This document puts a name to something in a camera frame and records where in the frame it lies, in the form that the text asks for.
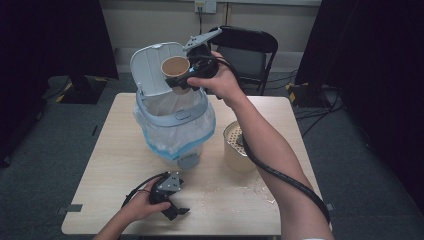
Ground black curtain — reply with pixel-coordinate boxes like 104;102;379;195
0;0;120;168
294;0;424;209

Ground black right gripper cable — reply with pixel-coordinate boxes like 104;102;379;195
189;54;332;225

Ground black stand base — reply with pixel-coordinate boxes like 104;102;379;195
285;81;342;108
57;74;108;105

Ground person's right hand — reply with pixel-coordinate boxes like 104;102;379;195
186;50;247;108

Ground beige paper cup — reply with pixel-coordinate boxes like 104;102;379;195
160;55;192;96

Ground clear plastic trash bag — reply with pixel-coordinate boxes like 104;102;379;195
133;87;217;162

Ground person's left hand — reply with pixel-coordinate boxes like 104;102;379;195
120;177;173;224

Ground spilled liquid puddle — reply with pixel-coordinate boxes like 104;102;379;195
199;178;278;214

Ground white wall socket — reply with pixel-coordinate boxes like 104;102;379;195
194;0;218;15

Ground black folding chair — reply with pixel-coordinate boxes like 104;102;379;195
207;25;280;97

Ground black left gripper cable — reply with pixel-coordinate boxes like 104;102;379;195
121;171;170;208

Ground grey floor tape strip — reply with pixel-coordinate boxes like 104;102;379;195
55;203;84;215

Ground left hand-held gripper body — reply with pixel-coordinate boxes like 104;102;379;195
148;170;185;214

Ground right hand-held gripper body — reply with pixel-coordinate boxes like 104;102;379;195
182;27;224;83

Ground black floor cables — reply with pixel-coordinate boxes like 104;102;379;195
294;98;345;138

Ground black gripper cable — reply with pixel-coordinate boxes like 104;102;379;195
121;171;170;208
189;54;332;225

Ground beige container with strainer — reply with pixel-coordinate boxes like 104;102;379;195
222;120;258;174

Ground white pedal trash can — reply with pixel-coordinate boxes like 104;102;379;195
129;41;217;171

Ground light wooden table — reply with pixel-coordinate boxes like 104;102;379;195
60;92;334;236

